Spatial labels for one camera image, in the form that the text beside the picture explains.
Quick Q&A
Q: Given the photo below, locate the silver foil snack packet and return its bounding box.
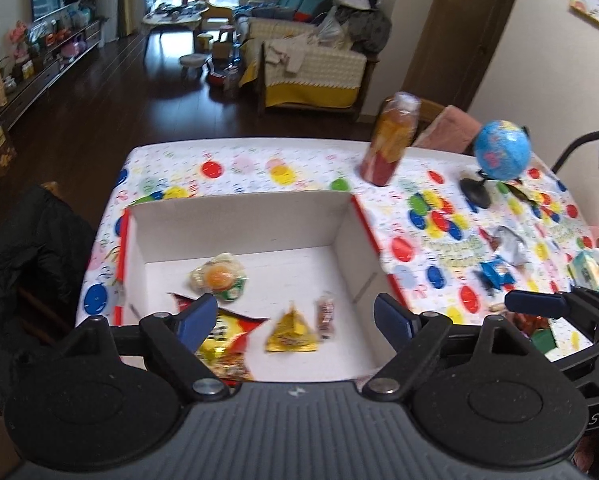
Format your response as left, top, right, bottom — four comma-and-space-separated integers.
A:
489, 226, 531, 266

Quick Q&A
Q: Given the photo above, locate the blue cookie packet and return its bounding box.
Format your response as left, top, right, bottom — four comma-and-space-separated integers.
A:
475, 257, 516, 292

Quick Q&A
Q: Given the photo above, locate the red yellow chip bag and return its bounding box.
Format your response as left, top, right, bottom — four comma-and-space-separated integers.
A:
192, 306, 268, 385

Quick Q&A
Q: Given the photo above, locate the white tissue pack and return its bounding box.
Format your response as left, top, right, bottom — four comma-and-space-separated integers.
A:
567, 248, 599, 292

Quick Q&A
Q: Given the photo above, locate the orange jelly cup snack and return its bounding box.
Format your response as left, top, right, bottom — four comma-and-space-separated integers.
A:
189, 252, 248, 304

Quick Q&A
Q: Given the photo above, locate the colourful balloon tablecloth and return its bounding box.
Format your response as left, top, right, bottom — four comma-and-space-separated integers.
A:
75, 136, 599, 361

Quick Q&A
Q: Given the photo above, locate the yellow triangular snack packet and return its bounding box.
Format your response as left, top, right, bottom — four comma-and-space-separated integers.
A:
265, 301, 318, 353

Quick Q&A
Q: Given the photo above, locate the white red cardboard box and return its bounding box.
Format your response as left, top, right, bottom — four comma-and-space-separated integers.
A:
112, 191, 395, 382

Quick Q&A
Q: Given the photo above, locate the dark flat wrapper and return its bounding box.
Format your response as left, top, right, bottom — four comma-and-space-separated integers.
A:
505, 182, 539, 206

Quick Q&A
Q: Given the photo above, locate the blue desk globe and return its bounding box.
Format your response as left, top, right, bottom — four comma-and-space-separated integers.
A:
459, 120, 531, 209

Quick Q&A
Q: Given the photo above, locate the black jacket on chair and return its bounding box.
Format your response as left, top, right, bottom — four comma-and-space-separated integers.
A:
0, 185, 96, 413

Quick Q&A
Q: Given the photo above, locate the pink cushion on chair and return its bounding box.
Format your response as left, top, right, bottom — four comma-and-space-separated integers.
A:
412, 105, 483, 154

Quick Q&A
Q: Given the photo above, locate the orange juice bottle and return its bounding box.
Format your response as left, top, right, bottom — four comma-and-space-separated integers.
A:
359, 91, 421, 186

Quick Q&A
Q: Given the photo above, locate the small round stool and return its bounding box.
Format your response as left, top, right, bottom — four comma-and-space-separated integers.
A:
179, 53, 211, 79

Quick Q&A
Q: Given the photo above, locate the sofa with yellow cover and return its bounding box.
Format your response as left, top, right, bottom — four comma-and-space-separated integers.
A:
234, 0, 392, 116

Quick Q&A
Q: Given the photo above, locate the wooden tv cabinet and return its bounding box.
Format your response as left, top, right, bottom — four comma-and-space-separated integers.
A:
0, 21, 101, 129

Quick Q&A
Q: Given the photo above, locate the round coffee table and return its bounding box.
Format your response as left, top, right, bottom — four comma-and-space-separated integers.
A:
141, 0, 208, 36

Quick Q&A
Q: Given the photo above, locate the wooden door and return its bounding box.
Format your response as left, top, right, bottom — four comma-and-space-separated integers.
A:
403, 0, 515, 110

